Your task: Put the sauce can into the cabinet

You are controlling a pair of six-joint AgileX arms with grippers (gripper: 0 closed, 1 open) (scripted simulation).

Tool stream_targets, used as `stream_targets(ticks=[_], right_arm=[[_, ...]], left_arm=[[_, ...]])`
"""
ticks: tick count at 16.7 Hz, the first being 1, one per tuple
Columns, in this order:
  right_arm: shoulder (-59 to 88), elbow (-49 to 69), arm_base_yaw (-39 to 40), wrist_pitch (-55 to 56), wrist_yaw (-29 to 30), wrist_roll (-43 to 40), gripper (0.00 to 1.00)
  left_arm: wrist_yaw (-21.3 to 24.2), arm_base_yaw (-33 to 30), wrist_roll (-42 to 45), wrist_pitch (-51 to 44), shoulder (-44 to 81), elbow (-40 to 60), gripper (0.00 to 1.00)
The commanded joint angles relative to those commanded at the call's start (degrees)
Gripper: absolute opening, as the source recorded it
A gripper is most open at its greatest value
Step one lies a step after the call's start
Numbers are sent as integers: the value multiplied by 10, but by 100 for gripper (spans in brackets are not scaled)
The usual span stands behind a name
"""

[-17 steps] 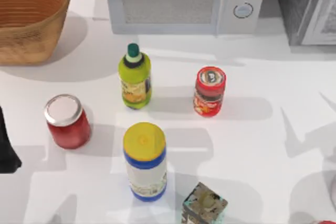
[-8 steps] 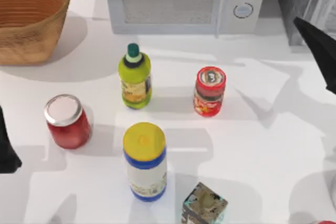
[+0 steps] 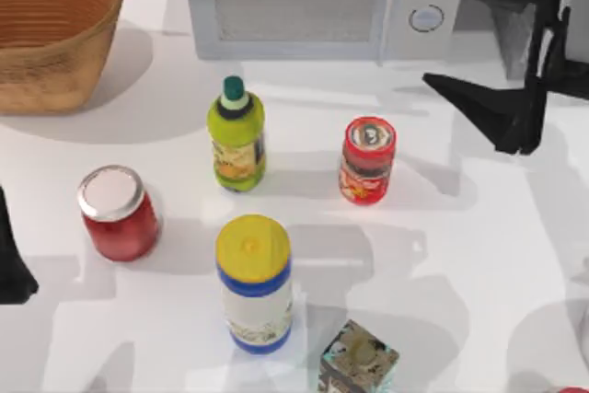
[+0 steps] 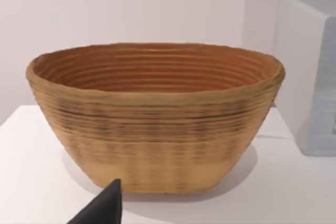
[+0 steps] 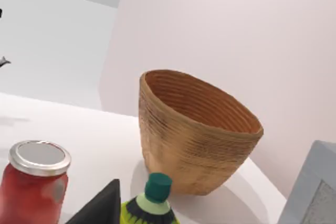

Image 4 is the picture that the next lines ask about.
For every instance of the white cabinet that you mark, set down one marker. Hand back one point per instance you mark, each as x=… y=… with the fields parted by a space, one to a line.
x=312 y=77

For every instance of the brown woven basket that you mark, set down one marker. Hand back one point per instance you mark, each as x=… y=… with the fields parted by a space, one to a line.
x=157 y=119

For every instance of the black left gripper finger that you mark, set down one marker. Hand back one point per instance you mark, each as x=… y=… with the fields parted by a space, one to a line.
x=106 y=205

